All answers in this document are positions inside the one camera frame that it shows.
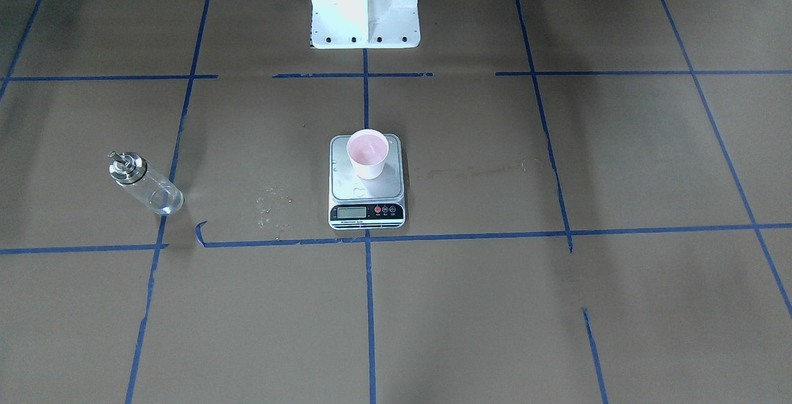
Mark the digital kitchen scale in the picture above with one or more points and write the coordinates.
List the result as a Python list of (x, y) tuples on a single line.
[(357, 203)]

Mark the white pillar with base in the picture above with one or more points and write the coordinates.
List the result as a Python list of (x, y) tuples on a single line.
[(359, 24)]

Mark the glass sauce bottle metal spout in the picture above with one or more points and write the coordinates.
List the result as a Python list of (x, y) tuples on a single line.
[(136, 176)]

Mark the pink plastic cup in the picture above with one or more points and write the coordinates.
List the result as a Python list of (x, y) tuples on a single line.
[(367, 150)]

